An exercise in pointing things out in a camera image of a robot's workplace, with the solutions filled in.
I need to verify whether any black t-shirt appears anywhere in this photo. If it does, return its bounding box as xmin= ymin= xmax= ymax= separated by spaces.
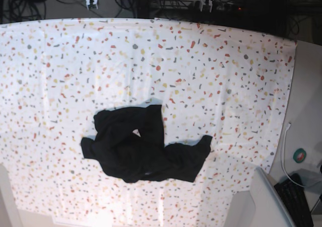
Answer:
xmin=80 ymin=105 xmax=212 ymax=183

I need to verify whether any terrazzo patterned tablecloth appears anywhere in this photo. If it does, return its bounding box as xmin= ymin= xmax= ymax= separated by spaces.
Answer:
xmin=1 ymin=19 xmax=297 ymax=226

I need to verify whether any green tape roll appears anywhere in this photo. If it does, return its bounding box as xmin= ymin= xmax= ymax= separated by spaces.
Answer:
xmin=293 ymin=148 xmax=306 ymax=164

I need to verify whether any black keyboard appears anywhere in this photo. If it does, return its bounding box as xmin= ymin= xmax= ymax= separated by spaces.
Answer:
xmin=274 ymin=179 xmax=314 ymax=227

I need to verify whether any white left panel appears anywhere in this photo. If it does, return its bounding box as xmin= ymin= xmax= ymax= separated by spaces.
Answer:
xmin=1 ymin=164 xmax=23 ymax=226

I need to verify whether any white cable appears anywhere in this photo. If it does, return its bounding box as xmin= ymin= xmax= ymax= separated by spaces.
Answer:
xmin=281 ymin=122 xmax=306 ymax=187

